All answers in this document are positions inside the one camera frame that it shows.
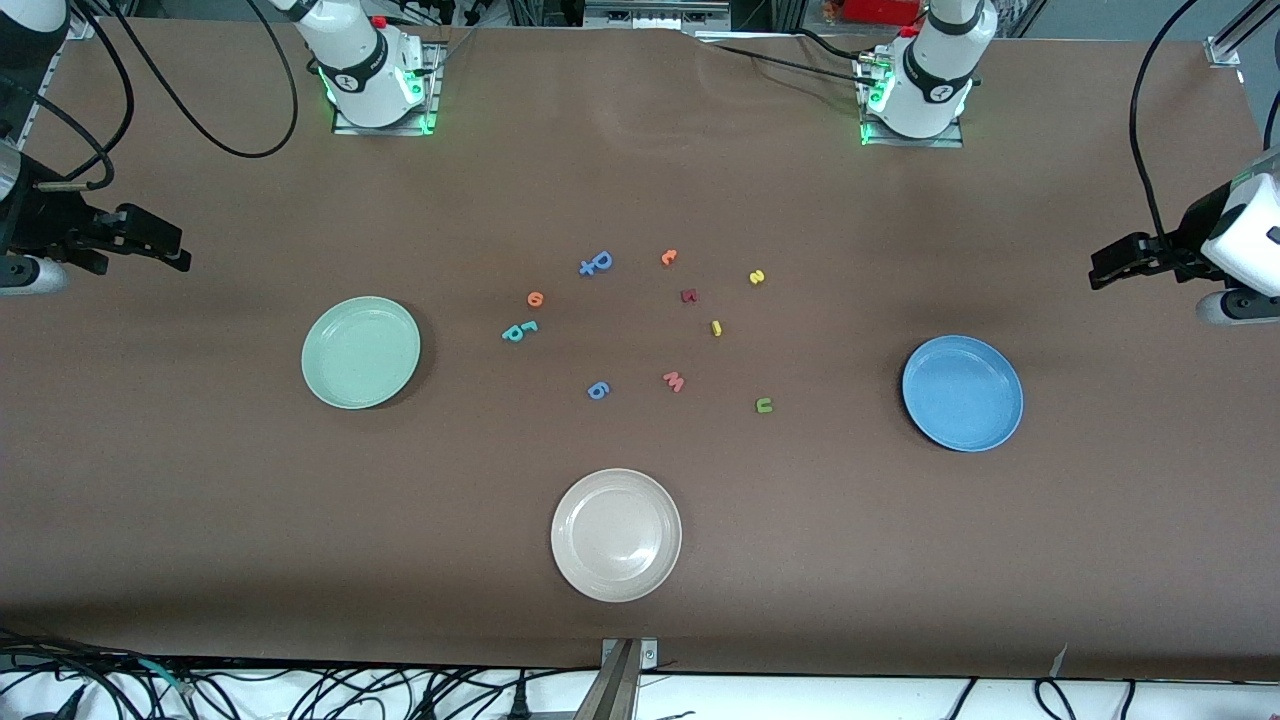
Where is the aluminium profile post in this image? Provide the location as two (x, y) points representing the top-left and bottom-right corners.
(575, 640), (641, 720)

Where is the blue plate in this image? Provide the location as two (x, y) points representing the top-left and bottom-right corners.
(902, 335), (1025, 453)

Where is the aluminium frame rail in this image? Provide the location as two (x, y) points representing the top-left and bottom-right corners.
(22, 12), (98, 136)

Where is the black cable on table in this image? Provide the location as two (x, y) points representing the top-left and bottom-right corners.
(785, 25), (906, 63)
(695, 38), (881, 89)

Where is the small metal bracket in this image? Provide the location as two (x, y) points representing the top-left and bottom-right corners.
(600, 638), (659, 671)

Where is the red box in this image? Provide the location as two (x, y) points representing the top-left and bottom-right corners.
(840, 0), (926, 26)

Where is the beige plate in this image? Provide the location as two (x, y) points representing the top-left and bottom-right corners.
(551, 468), (683, 603)

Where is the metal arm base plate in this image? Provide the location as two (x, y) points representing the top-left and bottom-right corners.
(333, 42), (441, 136)
(855, 55), (966, 149)

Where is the teal cable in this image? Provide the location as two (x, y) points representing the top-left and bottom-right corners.
(135, 657), (196, 698)

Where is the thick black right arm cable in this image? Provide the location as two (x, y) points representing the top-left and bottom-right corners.
(95, 0), (301, 161)

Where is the grey metal box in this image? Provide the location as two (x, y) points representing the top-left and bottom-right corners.
(583, 0), (731, 31)

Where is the mint green plate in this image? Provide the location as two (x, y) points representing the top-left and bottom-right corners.
(301, 296), (422, 411)

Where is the brown table cover sheet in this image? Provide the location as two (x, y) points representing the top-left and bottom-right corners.
(0, 15), (1280, 683)

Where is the aluminium frame corner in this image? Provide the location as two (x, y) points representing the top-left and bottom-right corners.
(1205, 0), (1280, 69)

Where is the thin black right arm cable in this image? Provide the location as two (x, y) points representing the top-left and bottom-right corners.
(30, 20), (136, 191)

